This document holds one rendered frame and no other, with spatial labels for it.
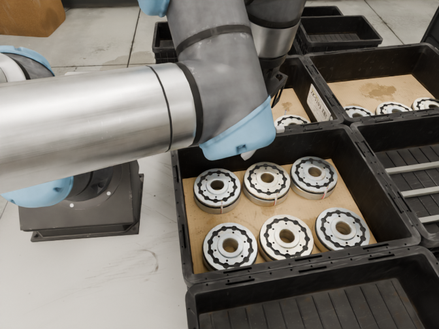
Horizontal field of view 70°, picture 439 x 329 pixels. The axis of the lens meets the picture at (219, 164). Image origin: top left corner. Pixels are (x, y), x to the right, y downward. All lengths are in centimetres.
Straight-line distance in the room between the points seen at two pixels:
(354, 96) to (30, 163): 92
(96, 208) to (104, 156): 55
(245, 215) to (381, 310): 29
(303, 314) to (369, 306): 12
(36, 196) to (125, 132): 36
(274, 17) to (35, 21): 312
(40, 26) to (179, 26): 313
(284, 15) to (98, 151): 25
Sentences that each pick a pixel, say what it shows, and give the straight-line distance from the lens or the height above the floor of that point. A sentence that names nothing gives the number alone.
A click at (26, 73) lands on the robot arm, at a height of 113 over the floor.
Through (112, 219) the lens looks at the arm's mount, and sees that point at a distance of 78.
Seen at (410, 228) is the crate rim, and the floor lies 93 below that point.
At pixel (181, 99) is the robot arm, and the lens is 25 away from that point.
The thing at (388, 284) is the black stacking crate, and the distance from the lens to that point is 68.
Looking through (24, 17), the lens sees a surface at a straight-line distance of 345.
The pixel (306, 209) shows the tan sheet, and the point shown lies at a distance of 71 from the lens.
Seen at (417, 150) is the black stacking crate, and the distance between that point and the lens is 94.
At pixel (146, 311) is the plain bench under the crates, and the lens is 75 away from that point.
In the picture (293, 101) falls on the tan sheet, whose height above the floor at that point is 83.
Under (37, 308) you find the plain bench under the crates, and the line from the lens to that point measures 83.
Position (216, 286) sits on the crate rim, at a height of 93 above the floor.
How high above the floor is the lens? 140
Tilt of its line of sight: 49 degrees down
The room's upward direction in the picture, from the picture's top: straight up
